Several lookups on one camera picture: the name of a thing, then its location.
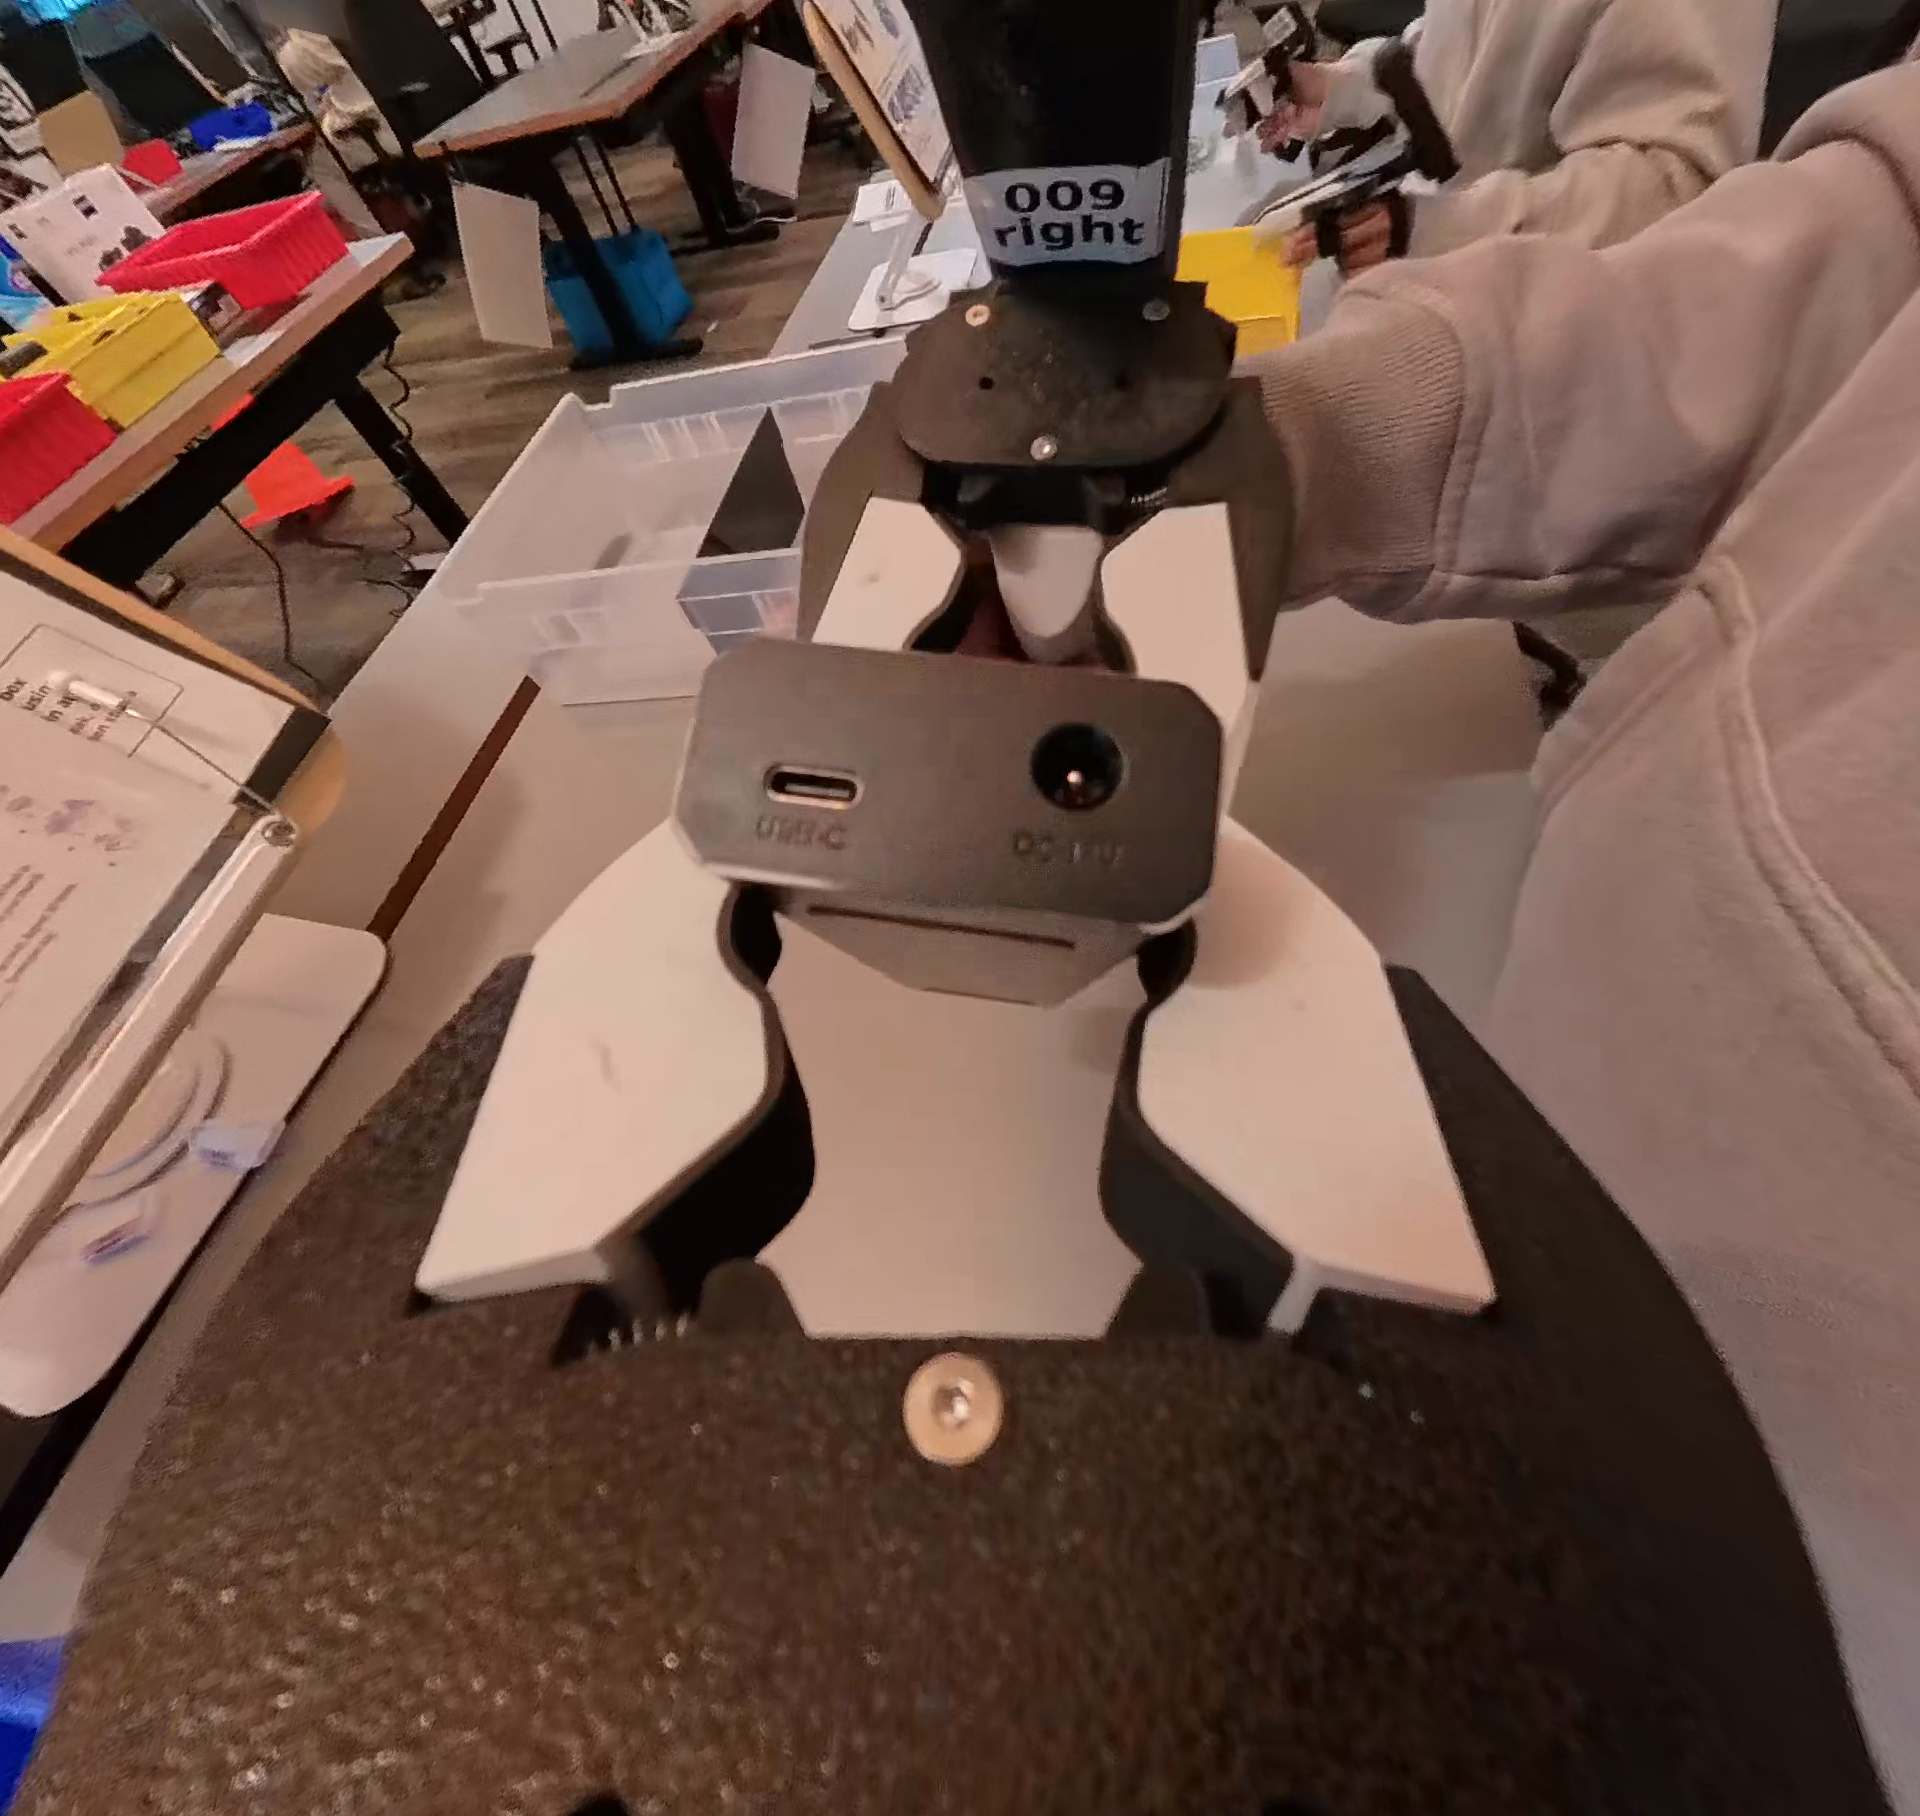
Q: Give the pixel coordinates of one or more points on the blue storage bin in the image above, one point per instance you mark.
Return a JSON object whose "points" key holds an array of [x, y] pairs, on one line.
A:
{"points": [[623, 294]]}

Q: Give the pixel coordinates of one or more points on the white paper sheet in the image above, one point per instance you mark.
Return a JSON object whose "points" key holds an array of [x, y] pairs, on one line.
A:
{"points": [[773, 122], [503, 264]]}

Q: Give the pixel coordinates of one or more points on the small blue bin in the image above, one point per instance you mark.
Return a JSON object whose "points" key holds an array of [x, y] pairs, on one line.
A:
{"points": [[233, 124]]}

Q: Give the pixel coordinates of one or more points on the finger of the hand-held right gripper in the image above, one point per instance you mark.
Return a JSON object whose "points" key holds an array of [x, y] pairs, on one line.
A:
{"points": [[900, 571], [1184, 602]]}

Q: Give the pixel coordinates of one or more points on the white printed carton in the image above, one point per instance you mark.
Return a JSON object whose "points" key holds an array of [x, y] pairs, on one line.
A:
{"points": [[76, 228]]}

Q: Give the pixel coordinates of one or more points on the red plastic bin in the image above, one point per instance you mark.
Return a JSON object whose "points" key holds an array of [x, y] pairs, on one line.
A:
{"points": [[225, 253], [45, 445]]}

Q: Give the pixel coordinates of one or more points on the yellow plastic bin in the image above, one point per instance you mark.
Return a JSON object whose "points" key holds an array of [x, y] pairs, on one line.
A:
{"points": [[1238, 288], [129, 355]]}

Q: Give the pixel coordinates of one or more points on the wooden desk with black legs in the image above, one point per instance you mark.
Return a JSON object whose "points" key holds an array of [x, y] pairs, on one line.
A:
{"points": [[600, 69]]}

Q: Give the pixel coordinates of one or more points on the blue plastic piece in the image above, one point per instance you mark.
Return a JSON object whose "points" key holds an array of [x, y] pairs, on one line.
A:
{"points": [[28, 1703]]}

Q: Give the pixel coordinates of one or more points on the long table with black legs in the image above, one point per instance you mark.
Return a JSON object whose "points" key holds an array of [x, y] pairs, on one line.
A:
{"points": [[271, 346]]}

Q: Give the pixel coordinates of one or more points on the black office chair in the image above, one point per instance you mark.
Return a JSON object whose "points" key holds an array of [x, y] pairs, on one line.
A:
{"points": [[1552, 668]]}

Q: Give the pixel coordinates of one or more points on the orange traffic cone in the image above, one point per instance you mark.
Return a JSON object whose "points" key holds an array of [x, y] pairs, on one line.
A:
{"points": [[296, 483]]}

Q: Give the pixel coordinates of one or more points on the black metal power bank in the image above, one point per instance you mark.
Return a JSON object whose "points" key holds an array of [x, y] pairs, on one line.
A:
{"points": [[945, 738]]}

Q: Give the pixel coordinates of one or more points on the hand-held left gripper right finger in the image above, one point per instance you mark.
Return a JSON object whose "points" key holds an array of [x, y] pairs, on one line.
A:
{"points": [[1290, 1082]]}

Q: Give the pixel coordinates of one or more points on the white poster on wooden stand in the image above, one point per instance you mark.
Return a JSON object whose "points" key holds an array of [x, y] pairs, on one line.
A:
{"points": [[862, 46]]}

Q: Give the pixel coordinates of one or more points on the person's right forearm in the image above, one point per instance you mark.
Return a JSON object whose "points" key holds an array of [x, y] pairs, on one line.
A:
{"points": [[1501, 421]]}

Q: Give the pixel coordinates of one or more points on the wooden document holder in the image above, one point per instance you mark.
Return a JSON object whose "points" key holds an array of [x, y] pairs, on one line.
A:
{"points": [[120, 826]]}

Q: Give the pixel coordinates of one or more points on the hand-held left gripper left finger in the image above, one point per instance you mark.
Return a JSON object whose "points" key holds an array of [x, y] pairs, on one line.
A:
{"points": [[616, 1082]]}

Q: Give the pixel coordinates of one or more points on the clear plastic bin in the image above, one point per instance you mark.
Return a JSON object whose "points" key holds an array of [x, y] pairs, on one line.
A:
{"points": [[631, 557]]}

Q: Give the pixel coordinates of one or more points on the person's beige hoodie torso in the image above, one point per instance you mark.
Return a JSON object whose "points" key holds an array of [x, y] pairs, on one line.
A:
{"points": [[1726, 1097]]}

